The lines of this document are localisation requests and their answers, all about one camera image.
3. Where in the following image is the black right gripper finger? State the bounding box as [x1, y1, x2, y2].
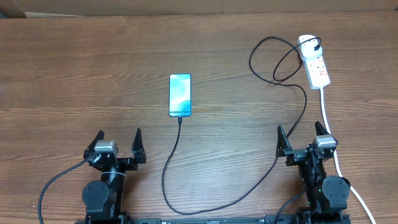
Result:
[315, 121, 330, 136]
[275, 125, 292, 157]

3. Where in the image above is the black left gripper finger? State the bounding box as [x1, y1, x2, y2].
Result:
[83, 130, 104, 159]
[131, 128, 147, 164]

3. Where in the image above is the Samsung Galaxy smartphone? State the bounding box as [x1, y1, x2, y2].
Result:
[169, 73, 192, 117]

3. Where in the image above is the black USB charging cable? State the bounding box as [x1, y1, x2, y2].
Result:
[160, 35, 323, 216]

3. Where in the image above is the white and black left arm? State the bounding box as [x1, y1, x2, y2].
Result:
[82, 129, 146, 223]

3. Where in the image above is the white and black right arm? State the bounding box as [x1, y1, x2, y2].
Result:
[274, 121, 351, 223]

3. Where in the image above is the white charger plug adapter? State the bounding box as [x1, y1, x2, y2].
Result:
[297, 34, 323, 61]

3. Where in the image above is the white power strip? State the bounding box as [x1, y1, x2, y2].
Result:
[303, 56, 331, 90]

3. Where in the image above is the white power strip cord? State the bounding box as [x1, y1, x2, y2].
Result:
[319, 86, 377, 224]

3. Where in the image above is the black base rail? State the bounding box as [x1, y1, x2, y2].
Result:
[76, 215, 351, 224]

